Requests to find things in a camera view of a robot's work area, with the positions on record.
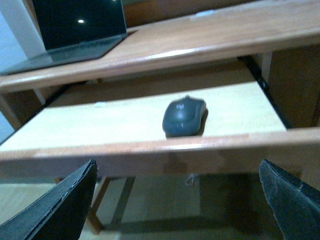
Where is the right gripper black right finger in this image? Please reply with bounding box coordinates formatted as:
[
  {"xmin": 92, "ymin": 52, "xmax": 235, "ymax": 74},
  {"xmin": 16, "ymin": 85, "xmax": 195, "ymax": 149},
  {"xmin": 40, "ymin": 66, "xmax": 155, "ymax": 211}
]
[{"xmin": 258, "ymin": 159, "xmax": 320, "ymax": 240}]

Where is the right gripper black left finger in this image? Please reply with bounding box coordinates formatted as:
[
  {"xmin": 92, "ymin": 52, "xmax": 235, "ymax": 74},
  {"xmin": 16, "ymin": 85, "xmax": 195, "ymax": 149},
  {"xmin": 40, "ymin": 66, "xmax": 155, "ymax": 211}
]
[{"xmin": 0, "ymin": 159, "xmax": 98, "ymax": 240}]

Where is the dark grey computer mouse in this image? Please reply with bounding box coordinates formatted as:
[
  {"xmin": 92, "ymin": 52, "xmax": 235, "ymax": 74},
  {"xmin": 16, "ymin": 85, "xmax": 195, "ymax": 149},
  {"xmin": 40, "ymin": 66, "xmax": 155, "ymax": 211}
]
[{"xmin": 162, "ymin": 95, "xmax": 207, "ymax": 138}]

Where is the wooden keyboard tray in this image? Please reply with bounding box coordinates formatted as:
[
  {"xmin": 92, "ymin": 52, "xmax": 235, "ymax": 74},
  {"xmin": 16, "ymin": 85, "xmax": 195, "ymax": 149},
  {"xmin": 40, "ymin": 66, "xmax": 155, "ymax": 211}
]
[{"xmin": 0, "ymin": 56, "xmax": 320, "ymax": 185}]

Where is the wooden desk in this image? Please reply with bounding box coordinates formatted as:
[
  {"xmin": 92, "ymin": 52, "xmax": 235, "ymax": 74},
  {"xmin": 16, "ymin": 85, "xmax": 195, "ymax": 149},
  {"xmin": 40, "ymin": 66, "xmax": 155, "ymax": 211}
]
[{"xmin": 0, "ymin": 0, "xmax": 320, "ymax": 236}]

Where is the grey laptop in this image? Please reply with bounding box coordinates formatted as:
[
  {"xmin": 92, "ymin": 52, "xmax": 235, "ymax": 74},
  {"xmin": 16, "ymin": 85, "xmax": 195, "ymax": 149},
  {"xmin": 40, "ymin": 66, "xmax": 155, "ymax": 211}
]
[{"xmin": 1, "ymin": 0, "xmax": 128, "ymax": 75}]

